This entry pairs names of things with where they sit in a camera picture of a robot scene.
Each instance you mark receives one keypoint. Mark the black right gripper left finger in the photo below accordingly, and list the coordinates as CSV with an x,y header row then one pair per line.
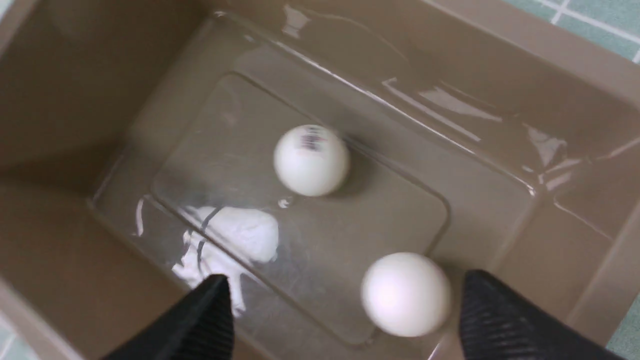
x,y
199,327

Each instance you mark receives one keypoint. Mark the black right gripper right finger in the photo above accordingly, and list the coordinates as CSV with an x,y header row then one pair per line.
x,y
497,323

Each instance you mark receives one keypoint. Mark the white ping-pong ball plain side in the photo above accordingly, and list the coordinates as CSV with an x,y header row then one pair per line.
x,y
406,295

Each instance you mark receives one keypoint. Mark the white ping-pong ball with logo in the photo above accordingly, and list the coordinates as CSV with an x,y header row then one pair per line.
x,y
311,160

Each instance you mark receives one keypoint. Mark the brown plastic bin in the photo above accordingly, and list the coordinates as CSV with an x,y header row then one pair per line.
x,y
450,150

